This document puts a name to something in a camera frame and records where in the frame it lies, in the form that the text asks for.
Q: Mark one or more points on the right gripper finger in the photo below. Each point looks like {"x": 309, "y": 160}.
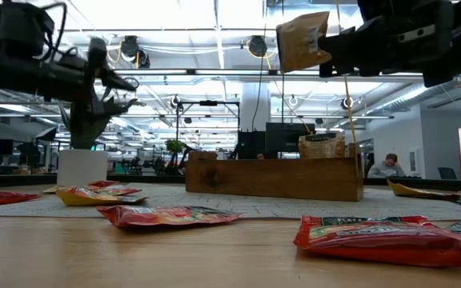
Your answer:
{"x": 340, "y": 40}
{"x": 342, "y": 66}

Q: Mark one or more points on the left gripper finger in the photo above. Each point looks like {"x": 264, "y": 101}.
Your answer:
{"x": 106, "y": 107}
{"x": 98, "y": 60}

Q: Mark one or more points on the yellow tea packet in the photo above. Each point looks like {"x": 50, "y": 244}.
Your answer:
{"x": 414, "y": 191}
{"x": 90, "y": 198}

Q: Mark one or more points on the orange tea packet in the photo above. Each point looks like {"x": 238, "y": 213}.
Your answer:
{"x": 54, "y": 189}

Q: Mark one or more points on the wooden tea box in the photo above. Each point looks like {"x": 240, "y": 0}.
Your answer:
{"x": 274, "y": 180}

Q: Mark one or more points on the green snake plant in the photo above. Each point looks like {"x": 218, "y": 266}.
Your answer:
{"x": 84, "y": 134}

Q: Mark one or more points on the white plant pot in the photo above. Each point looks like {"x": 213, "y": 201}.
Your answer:
{"x": 82, "y": 168}

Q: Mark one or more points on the small green plant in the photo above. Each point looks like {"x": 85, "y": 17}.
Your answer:
{"x": 173, "y": 146}

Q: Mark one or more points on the white building column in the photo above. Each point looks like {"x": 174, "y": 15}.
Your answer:
{"x": 248, "y": 108}

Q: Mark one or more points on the person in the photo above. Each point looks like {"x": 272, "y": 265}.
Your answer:
{"x": 386, "y": 170}

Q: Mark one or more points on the black computer tower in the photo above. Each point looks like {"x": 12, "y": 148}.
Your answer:
{"x": 250, "y": 145}

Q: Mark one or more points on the dark office chair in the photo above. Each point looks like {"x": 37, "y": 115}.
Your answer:
{"x": 447, "y": 173}

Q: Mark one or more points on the grey woven placemat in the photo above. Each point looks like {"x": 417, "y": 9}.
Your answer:
{"x": 254, "y": 206}

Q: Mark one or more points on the black frame rig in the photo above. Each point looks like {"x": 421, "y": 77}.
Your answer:
{"x": 208, "y": 102}

